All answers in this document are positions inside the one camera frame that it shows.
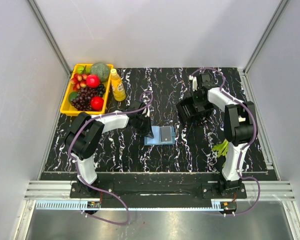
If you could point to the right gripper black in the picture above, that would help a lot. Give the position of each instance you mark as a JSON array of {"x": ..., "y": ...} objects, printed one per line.
[{"x": 194, "y": 91}]

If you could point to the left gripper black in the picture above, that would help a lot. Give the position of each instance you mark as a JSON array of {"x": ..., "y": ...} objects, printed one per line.
[{"x": 147, "y": 131}]

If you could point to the blue card holder wallet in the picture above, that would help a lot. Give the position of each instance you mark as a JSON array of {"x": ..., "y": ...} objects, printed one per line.
[{"x": 156, "y": 140}]

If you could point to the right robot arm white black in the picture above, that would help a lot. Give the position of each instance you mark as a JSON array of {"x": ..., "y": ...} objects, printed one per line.
[{"x": 239, "y": 124}]

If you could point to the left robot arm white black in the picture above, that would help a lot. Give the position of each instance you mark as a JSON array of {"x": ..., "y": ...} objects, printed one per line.
[{"x": 86, "y": 130}]

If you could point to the black card box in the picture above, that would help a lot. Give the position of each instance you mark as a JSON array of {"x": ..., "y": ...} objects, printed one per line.
[{"x": 189, "y": 112}]

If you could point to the yellow juice bottle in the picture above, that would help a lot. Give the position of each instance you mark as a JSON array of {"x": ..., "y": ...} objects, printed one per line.
[{"x": 117, "y": 86}]

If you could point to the red apple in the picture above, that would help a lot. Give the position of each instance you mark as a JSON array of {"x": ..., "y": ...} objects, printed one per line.
[{"x": 97, "y": 103}]

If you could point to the dark purple grape bunch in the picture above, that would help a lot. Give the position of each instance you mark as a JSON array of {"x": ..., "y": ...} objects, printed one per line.
[{"x": 82, "y": 102}]

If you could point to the green melon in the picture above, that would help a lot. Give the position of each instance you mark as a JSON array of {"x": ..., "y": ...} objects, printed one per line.
[{"x": 100, "y": 69}]

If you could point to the white celery stalk with leaves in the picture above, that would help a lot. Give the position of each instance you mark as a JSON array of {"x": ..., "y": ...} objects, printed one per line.
[{"x": 221, "y": 148}]

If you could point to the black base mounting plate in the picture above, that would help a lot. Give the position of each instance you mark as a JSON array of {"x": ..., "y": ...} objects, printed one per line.
[{"x": 201, "y": 185}]

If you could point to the green avocado fruit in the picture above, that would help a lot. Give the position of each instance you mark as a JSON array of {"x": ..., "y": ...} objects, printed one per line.
[{"x": 73, "y": 95}]

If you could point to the small red fruit cluster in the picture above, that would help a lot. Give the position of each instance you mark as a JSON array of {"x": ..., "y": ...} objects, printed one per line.
[{"x": 78, "y": 81}]

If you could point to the yellow plastic tray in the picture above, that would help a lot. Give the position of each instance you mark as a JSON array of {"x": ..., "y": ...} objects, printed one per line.
[{"x": 69, "y": 110}]

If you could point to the green lime fruit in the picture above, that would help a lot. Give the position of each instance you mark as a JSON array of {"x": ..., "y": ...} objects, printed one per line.
[{"x": 81, "y": 69}]

